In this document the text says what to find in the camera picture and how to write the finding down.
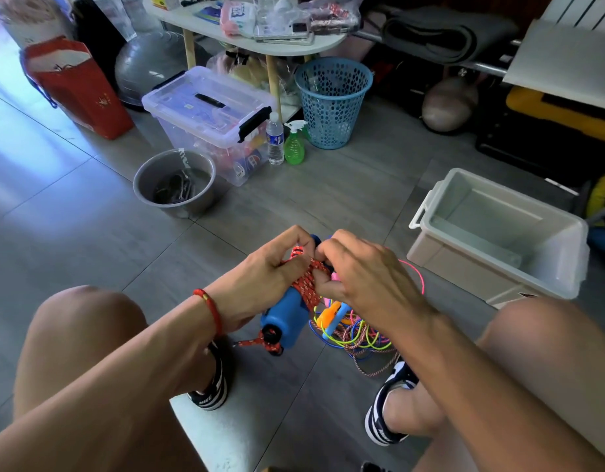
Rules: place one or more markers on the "person's right hand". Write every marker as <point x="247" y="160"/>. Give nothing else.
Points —
<point x="376" y="280"/>

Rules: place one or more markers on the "person's left hand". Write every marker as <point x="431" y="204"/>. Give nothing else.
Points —
<point x="258" y="280"/>

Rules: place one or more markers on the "white plastic bin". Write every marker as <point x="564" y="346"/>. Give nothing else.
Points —
<point x="460" y="270"/>

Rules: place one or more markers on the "person's left forearm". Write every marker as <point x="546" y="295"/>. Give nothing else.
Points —
<point x="106" y="398"/>

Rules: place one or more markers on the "person's right forearm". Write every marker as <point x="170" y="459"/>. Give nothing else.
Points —
<point x="509" y="398"/>

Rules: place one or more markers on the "person's left leg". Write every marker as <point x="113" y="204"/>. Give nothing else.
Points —
<point x="76" y="339"/>

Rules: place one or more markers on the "person's leg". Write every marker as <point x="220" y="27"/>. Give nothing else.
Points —
<point x="76" y="339"/>
<point x="558" y="359"/>

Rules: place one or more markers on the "person's right leg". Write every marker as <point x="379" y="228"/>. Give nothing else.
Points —
<point x="558" y="359"/>

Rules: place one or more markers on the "black white left shoe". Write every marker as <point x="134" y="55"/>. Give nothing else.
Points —
<point x="212" y="393"/>

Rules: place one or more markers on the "black white shoe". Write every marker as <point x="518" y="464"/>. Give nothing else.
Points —
<point x="212" y="393"/>
<point x="379" y="423"/>

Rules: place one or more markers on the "green spray bottle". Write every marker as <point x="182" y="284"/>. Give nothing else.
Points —
<point x="295" y="150"/>

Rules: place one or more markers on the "small plastic water bottle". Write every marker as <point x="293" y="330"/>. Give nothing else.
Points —
<point x="275" y="142"/>

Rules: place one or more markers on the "black white right shoe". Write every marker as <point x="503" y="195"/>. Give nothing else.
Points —
<point x="379" y="423"/>

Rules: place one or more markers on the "grey metal basin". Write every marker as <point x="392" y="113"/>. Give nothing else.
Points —
<point x="147" y="182"/>

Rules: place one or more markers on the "blue mesh plastic basket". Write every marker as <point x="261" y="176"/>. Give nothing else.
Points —
<point x="334" y="103"/>

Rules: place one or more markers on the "navy patterned shorts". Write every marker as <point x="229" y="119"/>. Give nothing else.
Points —
<point x="373" y="468"/>

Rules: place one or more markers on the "brown ball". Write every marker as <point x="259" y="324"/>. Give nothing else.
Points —
<point x="450" y="105"/>

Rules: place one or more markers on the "clear bin with black latches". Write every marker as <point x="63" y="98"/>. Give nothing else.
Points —
<point x="189" y="98"/>

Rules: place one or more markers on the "grey exercise ball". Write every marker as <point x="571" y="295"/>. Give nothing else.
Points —
<point x="150" y="69"/>

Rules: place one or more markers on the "multicoloured hula hoop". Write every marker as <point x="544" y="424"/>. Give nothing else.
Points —
<point x="602" y="191"/>

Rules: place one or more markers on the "yellow black case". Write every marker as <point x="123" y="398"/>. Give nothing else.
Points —
<point x="568" y="118"/>

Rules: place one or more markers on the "grey folded mat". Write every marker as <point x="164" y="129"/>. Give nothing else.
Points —
<point x="450" y="34"/>

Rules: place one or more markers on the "red bag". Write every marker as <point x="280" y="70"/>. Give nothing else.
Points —
<point x="81" y="93"/>

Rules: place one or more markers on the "white round table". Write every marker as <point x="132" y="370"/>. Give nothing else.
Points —
<point x="214" y="24"/>

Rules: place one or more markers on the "pink white packet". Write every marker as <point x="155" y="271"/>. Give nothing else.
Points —
<point x="236" y="19"/>

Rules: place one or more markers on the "clear plastic bag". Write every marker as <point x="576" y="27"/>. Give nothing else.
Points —
<point x="332" y="14"/>

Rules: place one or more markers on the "grey flat board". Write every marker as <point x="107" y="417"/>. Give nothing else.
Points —
<point x="563" y="64"/>

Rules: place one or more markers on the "white plastic bag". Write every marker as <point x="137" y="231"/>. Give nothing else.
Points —
<point x="115" y="10"/>

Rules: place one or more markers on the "white radiator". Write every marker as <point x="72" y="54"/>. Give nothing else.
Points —
<point x="583" y="10"/>

